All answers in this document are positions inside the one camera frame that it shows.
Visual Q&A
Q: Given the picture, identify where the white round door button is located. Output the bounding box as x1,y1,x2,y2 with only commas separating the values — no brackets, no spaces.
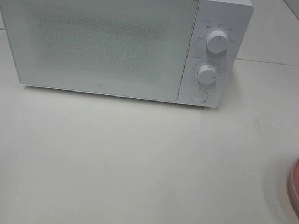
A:
191,89,208,104

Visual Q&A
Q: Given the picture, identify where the white microwave door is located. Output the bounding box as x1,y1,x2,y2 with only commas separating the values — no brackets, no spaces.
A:
0,0,198,102

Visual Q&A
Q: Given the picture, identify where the white lower timer knob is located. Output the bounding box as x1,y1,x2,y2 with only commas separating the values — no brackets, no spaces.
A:
197,65,218,86

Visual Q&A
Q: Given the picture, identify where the white microwave oven body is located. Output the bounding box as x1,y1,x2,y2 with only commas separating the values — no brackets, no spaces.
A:
0,0,256,116

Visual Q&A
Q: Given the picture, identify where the white upper power knob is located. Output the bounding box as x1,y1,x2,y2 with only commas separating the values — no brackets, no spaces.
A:
206,28,229,54

